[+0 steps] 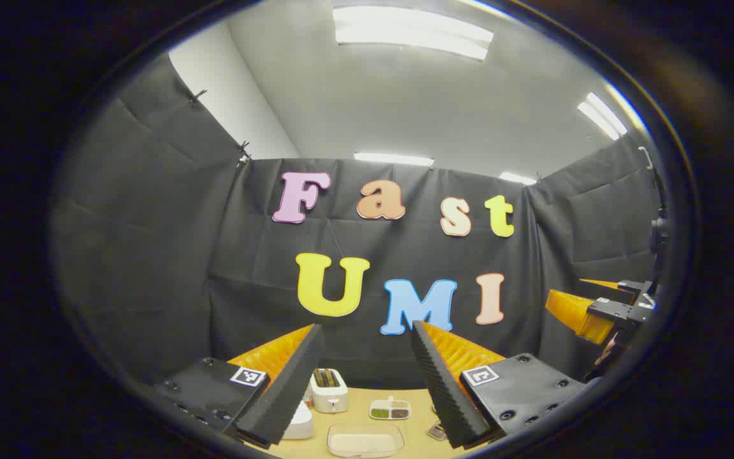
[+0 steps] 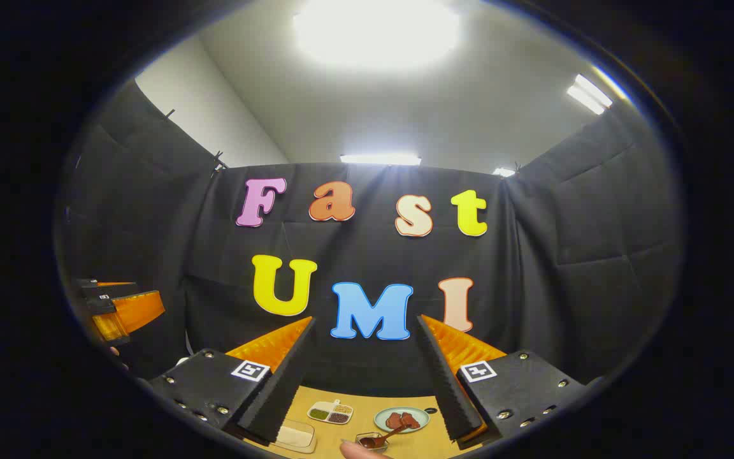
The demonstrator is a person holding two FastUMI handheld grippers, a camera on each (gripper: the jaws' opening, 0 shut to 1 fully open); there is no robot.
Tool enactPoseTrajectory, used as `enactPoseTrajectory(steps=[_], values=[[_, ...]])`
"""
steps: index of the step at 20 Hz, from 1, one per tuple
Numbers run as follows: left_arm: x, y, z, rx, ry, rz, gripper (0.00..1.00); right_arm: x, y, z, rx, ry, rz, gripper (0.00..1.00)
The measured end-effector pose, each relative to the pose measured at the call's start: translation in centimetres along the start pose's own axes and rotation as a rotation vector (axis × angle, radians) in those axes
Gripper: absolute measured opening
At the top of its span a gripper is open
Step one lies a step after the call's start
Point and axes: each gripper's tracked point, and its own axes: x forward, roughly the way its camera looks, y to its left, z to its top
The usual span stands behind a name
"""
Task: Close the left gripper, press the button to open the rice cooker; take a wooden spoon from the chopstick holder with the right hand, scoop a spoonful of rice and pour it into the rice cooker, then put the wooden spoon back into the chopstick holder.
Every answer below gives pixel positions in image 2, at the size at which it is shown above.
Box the large round ceiling light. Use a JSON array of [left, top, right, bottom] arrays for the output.
[[294, 0, 460, 68]]

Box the rectangular ceiling light panel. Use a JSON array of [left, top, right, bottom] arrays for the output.
[[566, 75, 613, 115]]

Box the black backdrop cloth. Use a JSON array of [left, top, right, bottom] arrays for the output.
[[55, 80, 683, 399]]

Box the clear tray of rice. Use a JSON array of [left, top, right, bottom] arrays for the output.
[[273, 419, 317, 455]]

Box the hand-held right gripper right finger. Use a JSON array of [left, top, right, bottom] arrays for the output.
[[417, 314, 587, 448]]

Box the long ceiling light strip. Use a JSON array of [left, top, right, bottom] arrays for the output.
[[340, 153, 422, 166]]

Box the white divided bean dish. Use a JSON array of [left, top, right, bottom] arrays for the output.
[[307, 400, 354, 426]]

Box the pale green plate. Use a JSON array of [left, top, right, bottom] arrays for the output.
[[374, 407, 431, 435]]

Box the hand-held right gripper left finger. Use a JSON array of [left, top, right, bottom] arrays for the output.
[[149, 317, 315, 445]]

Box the brown wooden spoon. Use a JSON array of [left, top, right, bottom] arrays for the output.
[[359, 425, 410, 448]]

